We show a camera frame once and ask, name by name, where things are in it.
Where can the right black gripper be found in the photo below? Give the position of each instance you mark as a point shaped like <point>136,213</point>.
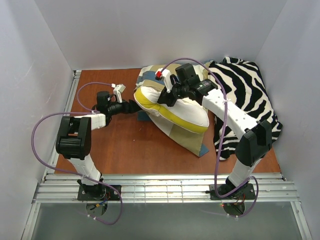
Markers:
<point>167,97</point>

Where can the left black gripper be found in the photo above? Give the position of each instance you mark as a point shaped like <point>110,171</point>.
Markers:
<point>129,106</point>

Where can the white pillow yellow edge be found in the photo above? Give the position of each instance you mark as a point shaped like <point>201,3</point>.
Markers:
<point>185,113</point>

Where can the beige blue patchwork pillowcase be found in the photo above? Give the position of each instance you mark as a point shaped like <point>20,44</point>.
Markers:
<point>191,141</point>

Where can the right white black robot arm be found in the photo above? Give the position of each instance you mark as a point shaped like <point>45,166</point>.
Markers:
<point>255,137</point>

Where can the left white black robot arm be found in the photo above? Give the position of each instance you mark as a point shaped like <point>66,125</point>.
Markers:
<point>74,138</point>

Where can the zebra print blanket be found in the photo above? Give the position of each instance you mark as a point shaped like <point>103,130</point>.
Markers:
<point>244,86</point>

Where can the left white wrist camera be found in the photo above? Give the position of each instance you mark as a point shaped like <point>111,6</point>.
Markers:
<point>118,89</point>

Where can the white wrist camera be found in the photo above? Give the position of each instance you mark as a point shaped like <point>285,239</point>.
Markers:
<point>164,75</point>
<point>118,89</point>

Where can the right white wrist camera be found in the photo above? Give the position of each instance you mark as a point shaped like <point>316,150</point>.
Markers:
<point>164,75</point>

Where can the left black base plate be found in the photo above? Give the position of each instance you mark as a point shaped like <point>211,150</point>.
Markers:
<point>99,192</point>

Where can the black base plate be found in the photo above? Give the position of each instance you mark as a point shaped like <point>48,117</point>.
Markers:
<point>247,192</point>
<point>99,192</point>

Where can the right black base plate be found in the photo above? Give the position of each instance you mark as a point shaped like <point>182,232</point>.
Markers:
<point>247,192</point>

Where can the aluminium rail frame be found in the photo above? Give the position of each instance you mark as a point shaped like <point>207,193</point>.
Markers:
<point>164,191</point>

